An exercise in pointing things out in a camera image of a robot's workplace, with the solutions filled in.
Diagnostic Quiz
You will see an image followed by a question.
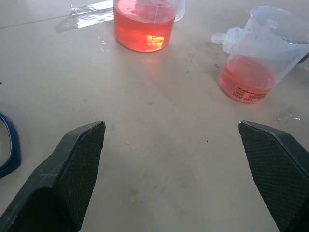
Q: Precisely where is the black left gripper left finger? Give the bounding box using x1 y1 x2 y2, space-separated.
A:
0 120 106 232

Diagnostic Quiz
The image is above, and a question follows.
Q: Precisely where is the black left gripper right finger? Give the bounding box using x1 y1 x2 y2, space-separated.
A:
238 120 309 232

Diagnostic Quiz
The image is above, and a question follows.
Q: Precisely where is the small clear measuring cup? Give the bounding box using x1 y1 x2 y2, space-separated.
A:
218 5 309 104

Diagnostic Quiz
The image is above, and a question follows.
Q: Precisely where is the beaker with red liquid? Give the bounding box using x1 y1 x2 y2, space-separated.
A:
113 0 186 53

